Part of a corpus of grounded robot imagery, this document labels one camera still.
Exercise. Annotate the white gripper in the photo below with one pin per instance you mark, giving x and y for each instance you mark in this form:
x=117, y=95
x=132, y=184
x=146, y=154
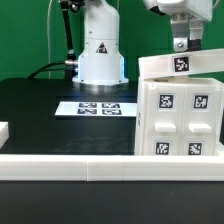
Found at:
x=179, y=21

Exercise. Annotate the white cabinet body box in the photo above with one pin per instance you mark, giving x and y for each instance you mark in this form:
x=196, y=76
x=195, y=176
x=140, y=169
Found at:
x=142, y=105

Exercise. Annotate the small white cabinet top block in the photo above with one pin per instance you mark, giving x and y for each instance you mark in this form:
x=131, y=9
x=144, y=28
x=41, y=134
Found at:
x=182, y=64

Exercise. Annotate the white cabinet door panel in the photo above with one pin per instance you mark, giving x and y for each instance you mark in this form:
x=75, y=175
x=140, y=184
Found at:
x=202, y=110
x=164, y=114

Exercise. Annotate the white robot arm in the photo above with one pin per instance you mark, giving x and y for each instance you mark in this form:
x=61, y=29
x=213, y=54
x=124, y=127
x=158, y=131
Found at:
x=101, y=63

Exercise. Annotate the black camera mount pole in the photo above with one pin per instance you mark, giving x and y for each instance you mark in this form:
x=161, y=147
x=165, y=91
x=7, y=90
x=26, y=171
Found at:
x=66, y=6

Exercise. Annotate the white marker base plate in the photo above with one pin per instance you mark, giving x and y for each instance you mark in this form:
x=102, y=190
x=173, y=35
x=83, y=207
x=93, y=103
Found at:
x=96, y=109

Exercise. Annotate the white U-shaped fence frame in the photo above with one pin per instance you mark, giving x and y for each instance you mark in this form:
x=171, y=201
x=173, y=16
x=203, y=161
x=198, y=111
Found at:
x=111, y=168

